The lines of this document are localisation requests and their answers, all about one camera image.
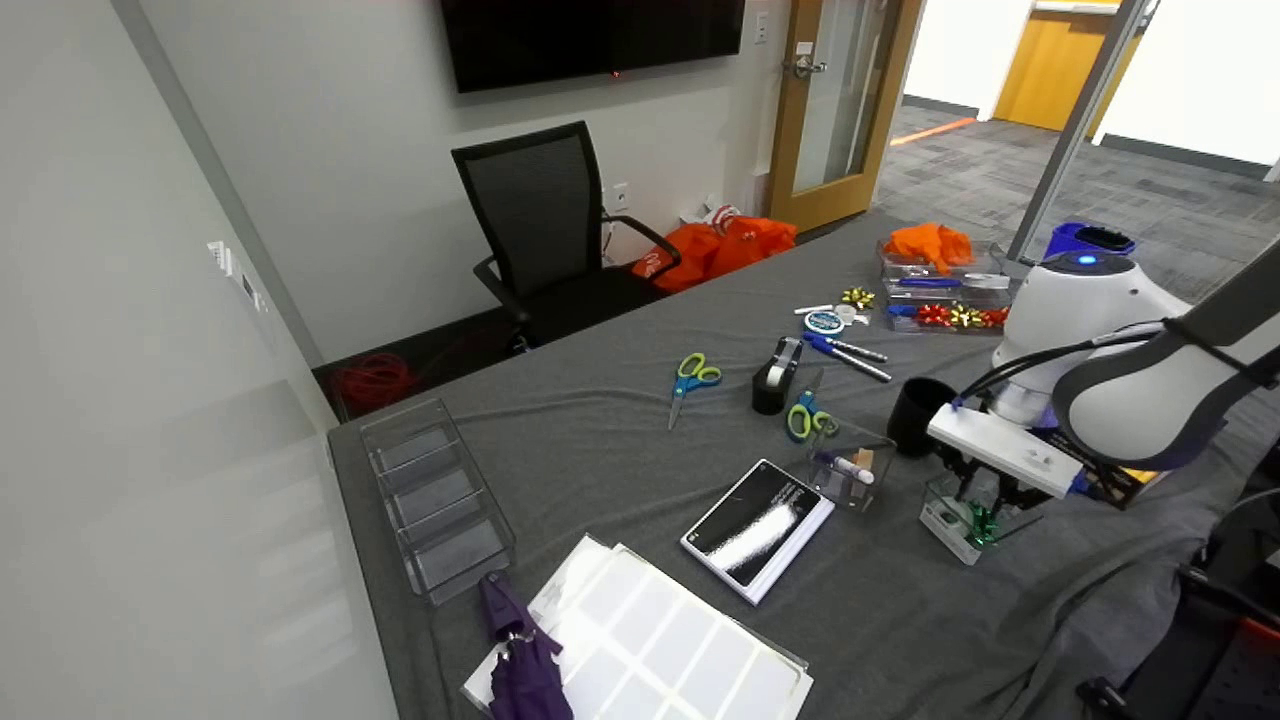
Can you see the green ribbon bow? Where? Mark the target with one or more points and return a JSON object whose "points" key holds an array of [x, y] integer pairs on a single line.
{"points": [[985, 529]]}

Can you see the white tape roll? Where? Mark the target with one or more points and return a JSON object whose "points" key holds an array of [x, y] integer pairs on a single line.
{"points": [[985, 277]]}

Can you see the gray tablecloth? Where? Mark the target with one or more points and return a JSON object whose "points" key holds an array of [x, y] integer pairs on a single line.
{"points": [[600, 464]]}

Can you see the white wall thermostat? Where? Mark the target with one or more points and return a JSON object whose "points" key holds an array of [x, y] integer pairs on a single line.
{"points": [[235, 270]]}

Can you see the black mug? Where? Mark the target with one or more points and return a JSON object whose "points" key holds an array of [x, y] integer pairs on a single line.
{"points": [[913, 414]]}

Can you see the gold ribbon bow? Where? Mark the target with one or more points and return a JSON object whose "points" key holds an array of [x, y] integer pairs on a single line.
{"points": [[961, 318]]}

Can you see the wooden glass door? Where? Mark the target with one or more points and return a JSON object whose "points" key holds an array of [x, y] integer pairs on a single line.
{"points": [[801, 133]]}

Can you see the long clear divided tray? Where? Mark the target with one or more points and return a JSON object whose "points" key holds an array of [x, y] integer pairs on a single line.
{"points": [[438, 505]]}

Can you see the purple cloth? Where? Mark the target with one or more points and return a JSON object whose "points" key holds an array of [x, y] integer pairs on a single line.
{"points": [[526, 667]]}

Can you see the white label sheets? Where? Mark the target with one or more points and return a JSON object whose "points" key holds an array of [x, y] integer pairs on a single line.
{"points": [[664, 652]]}

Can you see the white pen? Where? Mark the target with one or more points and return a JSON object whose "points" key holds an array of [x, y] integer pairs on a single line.
{"points": [[856, 315]]}

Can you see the red floor object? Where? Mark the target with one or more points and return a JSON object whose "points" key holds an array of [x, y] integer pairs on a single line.
{"points": [[373, 386]]}

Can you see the black tape dispenser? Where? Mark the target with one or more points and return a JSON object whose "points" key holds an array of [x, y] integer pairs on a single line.
{"points": [[768, 386]]}

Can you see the blue round mint tin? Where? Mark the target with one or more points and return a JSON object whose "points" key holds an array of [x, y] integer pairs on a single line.
{"points": [[827, 321]]}

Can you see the orange wooden door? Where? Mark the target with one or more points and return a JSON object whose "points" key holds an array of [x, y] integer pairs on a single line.
{"points": [[1052, 64]]}

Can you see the black wall television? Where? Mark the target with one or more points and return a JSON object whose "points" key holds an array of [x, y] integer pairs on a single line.
{"points": [[584, 41]]}

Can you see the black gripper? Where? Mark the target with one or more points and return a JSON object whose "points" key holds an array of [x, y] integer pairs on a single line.
{"points": [[1006, 493]]}

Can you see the orange cloth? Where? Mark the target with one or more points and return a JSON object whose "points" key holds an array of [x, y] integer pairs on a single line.
{"points": [[930, 245]]}

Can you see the blue plastic item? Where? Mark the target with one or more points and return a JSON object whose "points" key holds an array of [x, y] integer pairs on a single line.
{"points": [[903, 315]]}

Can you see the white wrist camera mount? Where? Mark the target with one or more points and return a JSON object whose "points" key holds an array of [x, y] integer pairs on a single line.
{"points": [[1000, 447]]}

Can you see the small clear supply box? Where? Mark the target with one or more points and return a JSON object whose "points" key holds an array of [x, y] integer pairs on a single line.
{"points": [[846, 479]]}

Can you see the small gold bow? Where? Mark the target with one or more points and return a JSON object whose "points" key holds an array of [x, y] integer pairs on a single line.
{"points": [[856, 299]]}

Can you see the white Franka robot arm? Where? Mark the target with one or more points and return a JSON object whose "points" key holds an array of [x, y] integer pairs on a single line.
{"points": [[1093, 305]]}

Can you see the clear compartment organizer tray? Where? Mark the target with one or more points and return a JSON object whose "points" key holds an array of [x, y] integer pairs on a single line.
{"points": [[923, 287]]}

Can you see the black robot stand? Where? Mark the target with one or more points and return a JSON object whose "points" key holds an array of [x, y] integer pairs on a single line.
{"points": [[1213, 643]]}

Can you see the silver marker blue cap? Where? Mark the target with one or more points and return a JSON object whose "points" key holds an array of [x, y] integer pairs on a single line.
{"points": [[867, 351], [846, 358]]}

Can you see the orange bag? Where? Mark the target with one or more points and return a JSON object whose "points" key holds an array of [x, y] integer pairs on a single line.
{"points": [[721, 245]]}

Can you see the black mesh office chair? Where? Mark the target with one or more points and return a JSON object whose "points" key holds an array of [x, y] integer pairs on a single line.
{"points": [[541, 212]]}

